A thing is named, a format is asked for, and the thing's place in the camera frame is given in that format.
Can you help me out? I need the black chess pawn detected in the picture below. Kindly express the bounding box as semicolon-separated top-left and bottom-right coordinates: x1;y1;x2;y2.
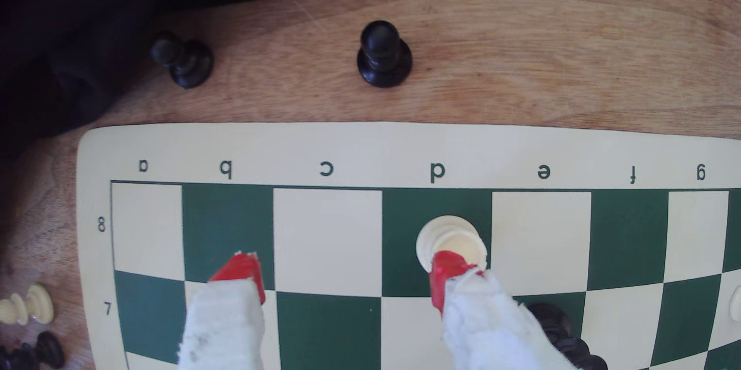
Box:
357;20;413;89
150;31;214;90

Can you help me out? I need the black chess piece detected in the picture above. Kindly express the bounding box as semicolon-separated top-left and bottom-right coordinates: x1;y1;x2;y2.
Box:
0;343;37;370
35;331;66;370

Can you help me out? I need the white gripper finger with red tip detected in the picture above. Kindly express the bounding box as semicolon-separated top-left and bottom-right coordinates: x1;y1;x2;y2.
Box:
430;250;580;370
176;251;267;370

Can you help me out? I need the black chess queen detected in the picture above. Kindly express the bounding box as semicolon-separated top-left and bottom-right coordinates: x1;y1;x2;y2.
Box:
526;302;609;370

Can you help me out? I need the black cloth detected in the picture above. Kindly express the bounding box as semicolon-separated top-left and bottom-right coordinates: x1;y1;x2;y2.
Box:
0;0;406;148

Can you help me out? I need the green and cream chess mat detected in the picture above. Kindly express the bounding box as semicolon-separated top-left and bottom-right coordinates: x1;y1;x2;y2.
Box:
75;121;741;370

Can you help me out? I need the white chess pawn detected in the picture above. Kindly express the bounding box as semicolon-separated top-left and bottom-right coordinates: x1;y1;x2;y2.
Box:
416;215;488;274

